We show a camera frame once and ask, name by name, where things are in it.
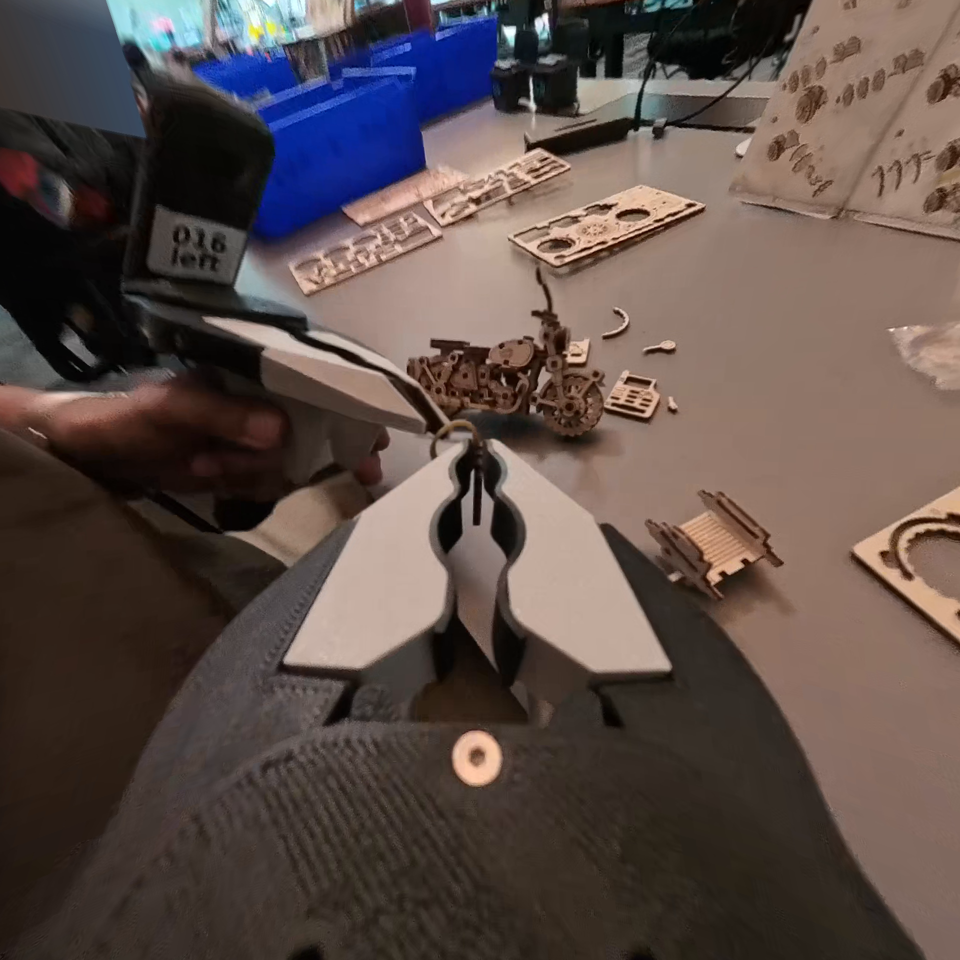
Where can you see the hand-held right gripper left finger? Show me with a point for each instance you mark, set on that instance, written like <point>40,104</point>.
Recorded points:
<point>367,600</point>

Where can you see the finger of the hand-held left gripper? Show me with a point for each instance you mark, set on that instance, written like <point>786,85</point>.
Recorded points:
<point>330,382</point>
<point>247,330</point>

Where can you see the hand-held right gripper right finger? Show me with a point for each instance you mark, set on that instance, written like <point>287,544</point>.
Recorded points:
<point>585,600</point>

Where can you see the small wooden wheel part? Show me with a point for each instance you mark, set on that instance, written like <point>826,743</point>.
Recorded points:
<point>477,487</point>

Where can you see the grey desk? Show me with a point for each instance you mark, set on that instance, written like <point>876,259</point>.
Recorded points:
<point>750,315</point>

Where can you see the person's left hand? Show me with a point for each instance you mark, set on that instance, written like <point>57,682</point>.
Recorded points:
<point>150,435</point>

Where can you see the blue plastic bin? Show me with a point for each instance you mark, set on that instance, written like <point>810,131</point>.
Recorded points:
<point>345,150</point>
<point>457,67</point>
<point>240,75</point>

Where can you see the person's left leg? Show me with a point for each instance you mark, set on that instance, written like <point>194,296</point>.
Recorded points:
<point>300,525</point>

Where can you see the wooden ribbed seat part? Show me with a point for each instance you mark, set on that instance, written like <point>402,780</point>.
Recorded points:
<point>712,540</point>

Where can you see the wooden cut-out parts sheet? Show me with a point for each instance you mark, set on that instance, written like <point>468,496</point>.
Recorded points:
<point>540,169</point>
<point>420,232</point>

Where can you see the wooden motorcycle model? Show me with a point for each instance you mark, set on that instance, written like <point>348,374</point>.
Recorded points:
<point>517,375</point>

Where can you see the reddish wooden parts sheet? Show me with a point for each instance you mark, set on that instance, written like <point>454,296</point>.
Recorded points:
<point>390,199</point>

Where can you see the wooden grille panel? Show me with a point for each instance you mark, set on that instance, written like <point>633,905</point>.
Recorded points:
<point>630,394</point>

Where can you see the small square wooden piece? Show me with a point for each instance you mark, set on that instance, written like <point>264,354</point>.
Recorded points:
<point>579,352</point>

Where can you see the small key-shaped wooden piece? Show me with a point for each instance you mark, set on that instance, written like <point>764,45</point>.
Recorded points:
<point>664,346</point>

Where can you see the curved wooden piece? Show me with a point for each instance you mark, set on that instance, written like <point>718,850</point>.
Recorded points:
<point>625,321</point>

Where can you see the wooden sheet with three holes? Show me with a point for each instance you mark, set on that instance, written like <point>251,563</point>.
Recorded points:
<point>870,559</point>

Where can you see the black charger box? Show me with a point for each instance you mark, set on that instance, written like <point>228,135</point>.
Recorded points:
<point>512,86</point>
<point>555,86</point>

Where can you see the black power brick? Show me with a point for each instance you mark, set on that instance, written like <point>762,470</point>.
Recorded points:
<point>577,135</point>

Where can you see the wooden sheet with two holes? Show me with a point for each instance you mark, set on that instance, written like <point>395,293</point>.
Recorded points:
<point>675,206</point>

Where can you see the clear plastic bag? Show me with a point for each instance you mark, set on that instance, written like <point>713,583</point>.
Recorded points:
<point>930,352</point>

